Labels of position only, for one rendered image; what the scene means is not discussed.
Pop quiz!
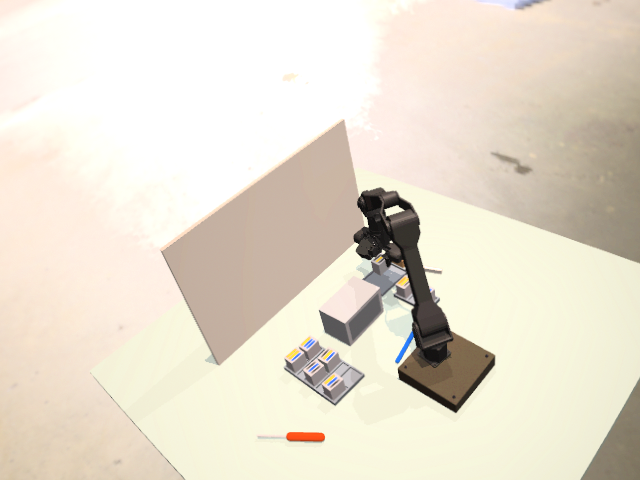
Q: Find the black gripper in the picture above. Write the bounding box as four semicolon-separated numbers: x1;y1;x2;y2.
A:
353;226;403;268

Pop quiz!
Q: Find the blue rod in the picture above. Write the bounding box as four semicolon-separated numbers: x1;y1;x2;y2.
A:
395;331;414;364

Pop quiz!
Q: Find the orange-handled screwdriver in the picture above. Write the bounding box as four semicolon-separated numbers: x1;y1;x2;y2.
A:
256;432;325;441

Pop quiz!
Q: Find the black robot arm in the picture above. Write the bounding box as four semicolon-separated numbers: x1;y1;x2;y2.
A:
355;187;454;368

